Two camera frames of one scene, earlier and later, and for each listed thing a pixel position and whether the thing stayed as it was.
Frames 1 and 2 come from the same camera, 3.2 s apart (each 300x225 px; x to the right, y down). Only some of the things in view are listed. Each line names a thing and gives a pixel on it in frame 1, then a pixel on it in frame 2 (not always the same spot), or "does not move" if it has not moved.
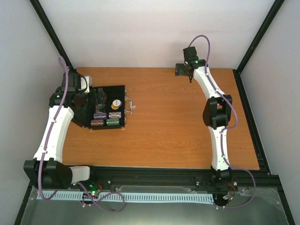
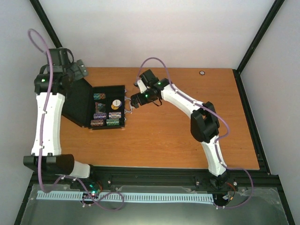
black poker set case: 108,106 does not move
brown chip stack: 97,123 does not move
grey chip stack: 115,115 does not move
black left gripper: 95,100 to 78,74
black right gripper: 179,68 to 142,101
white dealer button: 116,102 does not move
